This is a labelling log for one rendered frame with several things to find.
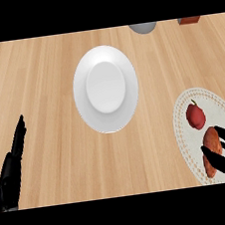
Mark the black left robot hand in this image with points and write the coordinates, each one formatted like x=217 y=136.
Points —
x=10 y=174

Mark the orange sweet potato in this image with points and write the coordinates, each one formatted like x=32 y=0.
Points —
x=211 y=143

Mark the white round placemat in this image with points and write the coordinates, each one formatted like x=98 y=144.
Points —
x=192 y=137

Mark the white oval plate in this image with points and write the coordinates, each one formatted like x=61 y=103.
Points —
x=105 y=89

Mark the red bell pepper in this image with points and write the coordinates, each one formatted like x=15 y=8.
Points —
x=195 y=116

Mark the brown wooden block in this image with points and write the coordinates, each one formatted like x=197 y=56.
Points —
x=189 y=20

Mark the grey round object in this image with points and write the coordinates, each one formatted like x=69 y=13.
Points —
x=142 y=27

